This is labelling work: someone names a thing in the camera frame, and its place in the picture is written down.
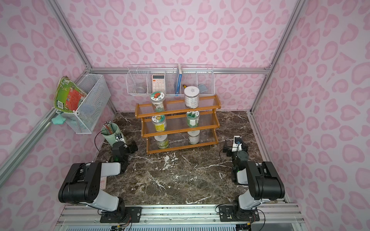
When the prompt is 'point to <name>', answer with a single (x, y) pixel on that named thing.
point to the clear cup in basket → (140, 90)
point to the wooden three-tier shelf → (178, 123)
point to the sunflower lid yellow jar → (160, 122)
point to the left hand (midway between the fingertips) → (125, 140)
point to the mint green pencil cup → (110, 138)
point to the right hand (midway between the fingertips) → (233, 139)
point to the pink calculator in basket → (158, 83)
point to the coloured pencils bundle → (107, 125)
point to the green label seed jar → (192, 118)
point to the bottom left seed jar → (162, 141)
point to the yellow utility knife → (184, 86)
